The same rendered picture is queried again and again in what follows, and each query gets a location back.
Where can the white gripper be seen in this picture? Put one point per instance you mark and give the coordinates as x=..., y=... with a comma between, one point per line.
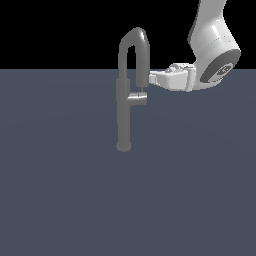
x=173, y=79

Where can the grey gooseneck faucet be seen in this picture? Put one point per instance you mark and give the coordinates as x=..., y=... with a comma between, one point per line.
x=122, y=110

